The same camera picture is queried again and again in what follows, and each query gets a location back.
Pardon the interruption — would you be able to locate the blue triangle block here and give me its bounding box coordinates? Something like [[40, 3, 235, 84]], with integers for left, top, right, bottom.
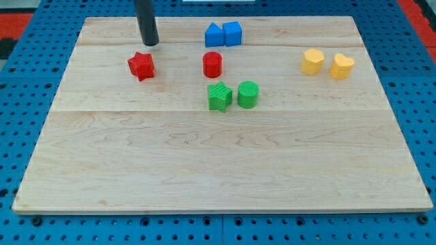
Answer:
[[204, 23, 224, 48]]

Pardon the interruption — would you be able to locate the light wooden board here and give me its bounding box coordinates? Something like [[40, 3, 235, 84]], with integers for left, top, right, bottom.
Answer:
[[12, 16, 433, 215]]

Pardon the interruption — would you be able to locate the green star block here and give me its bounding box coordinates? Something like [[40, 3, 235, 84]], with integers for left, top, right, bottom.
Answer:
[[207, 81, 233, 112]]

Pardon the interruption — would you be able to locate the green cylinder block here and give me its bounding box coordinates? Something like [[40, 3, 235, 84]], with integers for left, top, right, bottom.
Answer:
[[237, 80, 260, 109]]

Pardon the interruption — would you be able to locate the red cylinder block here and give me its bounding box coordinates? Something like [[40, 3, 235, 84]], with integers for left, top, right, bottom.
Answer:
[[202, 52, 222, 78]]

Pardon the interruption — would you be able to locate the blue cube block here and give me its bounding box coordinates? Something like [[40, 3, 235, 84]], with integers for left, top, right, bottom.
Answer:
[[223, 21, 243, 46]]

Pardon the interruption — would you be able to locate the red star block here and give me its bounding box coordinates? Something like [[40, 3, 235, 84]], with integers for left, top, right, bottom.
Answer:
[[127, 52, 155, 81]]

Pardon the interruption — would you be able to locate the yellow pentagon block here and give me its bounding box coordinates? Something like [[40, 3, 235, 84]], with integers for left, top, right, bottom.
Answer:
[[300, 48, 324, 76]]

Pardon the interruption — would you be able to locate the yellow heart block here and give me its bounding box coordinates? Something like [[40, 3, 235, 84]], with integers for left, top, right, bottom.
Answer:
[[329, 53, 355, 80]]

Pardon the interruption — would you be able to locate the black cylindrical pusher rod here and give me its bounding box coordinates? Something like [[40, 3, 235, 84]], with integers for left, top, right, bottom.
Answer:
[[134, 0, 159, 46]]

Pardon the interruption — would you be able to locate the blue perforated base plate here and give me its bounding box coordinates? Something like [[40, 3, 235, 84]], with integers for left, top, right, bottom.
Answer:
[[1, 0, 435, 244]]

